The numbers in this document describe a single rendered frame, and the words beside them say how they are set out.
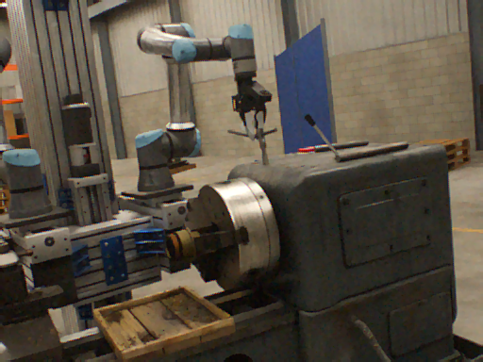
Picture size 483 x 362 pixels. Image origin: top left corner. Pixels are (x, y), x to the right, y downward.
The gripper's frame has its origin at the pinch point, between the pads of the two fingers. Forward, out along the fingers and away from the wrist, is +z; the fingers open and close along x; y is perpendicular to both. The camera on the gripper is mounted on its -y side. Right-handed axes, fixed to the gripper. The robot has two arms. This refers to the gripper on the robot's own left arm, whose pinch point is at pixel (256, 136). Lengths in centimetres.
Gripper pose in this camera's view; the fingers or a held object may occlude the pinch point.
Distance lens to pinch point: 172.4
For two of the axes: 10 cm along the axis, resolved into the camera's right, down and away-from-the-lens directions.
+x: -8.9, 1.7, -4.3
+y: -4.4, -0.8, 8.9
